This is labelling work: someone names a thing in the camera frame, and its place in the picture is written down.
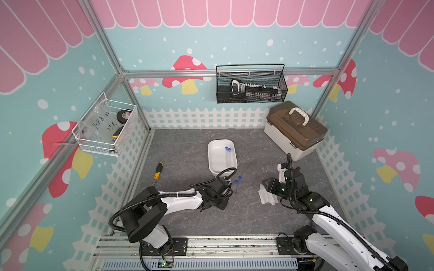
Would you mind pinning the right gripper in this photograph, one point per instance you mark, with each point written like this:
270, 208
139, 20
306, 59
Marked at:
270, 186

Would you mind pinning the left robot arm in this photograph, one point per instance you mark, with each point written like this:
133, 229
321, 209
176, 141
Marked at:
140, 218

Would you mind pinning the white plastic tray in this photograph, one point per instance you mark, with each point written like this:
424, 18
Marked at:
216, 156

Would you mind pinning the black tape roll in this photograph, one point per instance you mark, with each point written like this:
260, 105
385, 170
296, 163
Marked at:
123, 116

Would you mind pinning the black wire wall basket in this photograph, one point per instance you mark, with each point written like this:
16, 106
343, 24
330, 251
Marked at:
251, 83

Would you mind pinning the yellow black screwdriver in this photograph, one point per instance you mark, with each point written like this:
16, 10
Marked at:
158, 172

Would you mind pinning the clear labelled plastic bag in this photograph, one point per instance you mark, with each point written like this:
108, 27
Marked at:
99, 124

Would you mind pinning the brown lid storage box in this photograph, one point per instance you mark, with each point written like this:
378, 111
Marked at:
294, 130

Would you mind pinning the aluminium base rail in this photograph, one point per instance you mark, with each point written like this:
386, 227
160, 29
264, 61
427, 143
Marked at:
214, 253

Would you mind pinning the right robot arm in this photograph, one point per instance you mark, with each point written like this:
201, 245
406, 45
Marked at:
353, 252

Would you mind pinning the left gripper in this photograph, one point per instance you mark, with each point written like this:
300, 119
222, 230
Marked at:
224, 201

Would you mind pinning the socket set in basket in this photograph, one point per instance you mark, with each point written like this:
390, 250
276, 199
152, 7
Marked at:
239, 89

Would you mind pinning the white wire wall basket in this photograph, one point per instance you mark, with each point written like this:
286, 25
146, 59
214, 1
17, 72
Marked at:
125, 138

